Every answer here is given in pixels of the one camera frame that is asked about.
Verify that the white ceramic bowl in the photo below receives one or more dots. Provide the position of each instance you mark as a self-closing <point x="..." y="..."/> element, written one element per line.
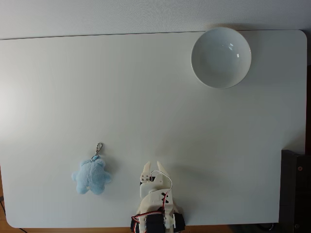
<point x="219" y="58"/>

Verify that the black table clamp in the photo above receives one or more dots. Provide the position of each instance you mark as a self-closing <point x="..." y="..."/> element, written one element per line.
<point x="134" y="224"/>
<point x="180" y="222"/>

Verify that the black box with screws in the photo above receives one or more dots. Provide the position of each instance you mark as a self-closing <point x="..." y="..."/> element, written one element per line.
<point x="294" y="194"/>

